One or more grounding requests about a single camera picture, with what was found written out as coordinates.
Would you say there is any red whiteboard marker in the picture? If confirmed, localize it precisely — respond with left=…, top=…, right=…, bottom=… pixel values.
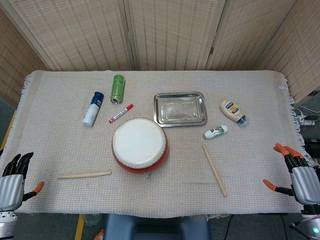
left=108, top=103, right=134, bottom=124

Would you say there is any green drink can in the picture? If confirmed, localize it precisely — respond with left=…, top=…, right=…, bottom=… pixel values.
left=110, top=74, right=126, bottom=105

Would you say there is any wooden drumstick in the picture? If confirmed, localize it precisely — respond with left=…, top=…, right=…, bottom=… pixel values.
left=202, top=145, right=228, bottom=198
left=56, top=170, right=113, bottom=180

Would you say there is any red drum white skin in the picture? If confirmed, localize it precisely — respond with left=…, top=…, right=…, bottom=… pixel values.
left=111, top=118, right=170, bottom=180

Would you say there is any white spray bottle blue cap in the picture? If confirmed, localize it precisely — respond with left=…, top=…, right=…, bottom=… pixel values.
left=82, top=91, right=105, bottom=128

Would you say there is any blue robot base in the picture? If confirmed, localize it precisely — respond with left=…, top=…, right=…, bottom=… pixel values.
left=103, top=214, right=211, bottom=240

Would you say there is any small white green bottle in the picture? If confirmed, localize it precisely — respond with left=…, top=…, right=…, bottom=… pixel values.
left=202, top=124, right=229, bottom=140

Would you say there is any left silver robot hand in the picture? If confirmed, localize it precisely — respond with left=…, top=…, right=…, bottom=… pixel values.
left=0, top=151, right=45, bottom=211

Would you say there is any black device box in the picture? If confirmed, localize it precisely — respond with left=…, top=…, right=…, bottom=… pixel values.
left=303, top=138, right=320, bottom=158

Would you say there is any black floor cable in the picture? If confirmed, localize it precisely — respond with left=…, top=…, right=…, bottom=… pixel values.
left=225, top=214, right=235, bottom=240

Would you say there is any beige woven tablecloth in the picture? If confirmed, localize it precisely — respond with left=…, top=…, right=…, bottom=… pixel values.
left=0, top=69, right=316, bottom=216

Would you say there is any mayonnaise squeeze bottle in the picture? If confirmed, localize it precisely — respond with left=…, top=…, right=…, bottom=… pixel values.
left=219, top=99, right=248, bottom=128

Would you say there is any rectangular metal tray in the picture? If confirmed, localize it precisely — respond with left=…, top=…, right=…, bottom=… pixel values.
left=153, top=91, right=209, bottom=128

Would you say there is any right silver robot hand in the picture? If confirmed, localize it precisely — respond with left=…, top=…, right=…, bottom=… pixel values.
left=262, top=142, right=320, bottom=213

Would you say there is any woven folding screen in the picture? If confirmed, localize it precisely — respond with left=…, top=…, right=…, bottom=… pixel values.
left=0, top=0, right=320, bottom=106

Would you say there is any white power strip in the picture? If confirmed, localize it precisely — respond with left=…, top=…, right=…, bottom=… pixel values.
left=298, top=116, right=316, bottom=127

